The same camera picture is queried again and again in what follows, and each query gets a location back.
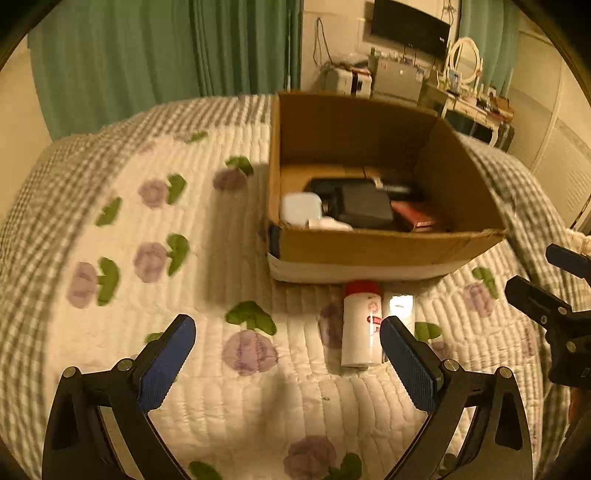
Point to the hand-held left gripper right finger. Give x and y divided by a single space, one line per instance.
411 369

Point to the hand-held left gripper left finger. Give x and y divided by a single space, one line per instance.
166 364

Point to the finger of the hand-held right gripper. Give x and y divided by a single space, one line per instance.
540 304
568 261

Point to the white rectangular box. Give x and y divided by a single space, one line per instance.
399 307

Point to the white spray can red cap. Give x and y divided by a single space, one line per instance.
362 323

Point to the brown cardboard box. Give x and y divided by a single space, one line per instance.
369 258

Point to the pink patterned box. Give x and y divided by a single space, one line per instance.
413 217

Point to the small white tube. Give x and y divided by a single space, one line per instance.
330 225

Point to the black block-shaped device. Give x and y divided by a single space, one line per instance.
364 207

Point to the white charger cube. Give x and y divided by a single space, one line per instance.
300 207

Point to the black case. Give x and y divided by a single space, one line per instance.
325 185

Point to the floral white quilt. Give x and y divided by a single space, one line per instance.
231 406

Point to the white floral quilted bedspread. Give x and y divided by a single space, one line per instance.
521 184

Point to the white louvred wardrobe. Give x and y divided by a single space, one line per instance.
554 138

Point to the grey suitcase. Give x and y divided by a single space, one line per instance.
505 137

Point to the white dressing table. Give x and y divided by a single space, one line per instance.
471 110

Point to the white oval mirror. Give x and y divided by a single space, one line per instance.
466 60

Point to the green curtain beside wardrobe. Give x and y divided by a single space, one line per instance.
489 41

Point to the silver small fridge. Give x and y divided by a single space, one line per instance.
397 78

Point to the white air purifier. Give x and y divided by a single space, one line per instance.
344 81

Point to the wide green curtain panel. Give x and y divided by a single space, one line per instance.
115 60

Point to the narrow green curtain panel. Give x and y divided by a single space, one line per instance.
244 46

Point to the black wall television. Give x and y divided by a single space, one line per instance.
411 25

